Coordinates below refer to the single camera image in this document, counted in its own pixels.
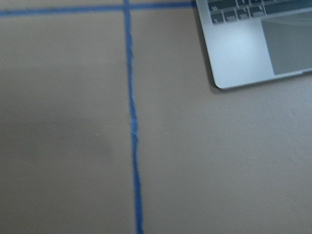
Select grey laptop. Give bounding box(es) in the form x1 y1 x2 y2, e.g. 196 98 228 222
196 0 312 89

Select blue tape line lengthwise left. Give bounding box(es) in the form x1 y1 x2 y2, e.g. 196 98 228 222
123 0 144 234

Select blue tape line crosswise far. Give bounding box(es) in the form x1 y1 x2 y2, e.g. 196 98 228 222
0 0 196 17

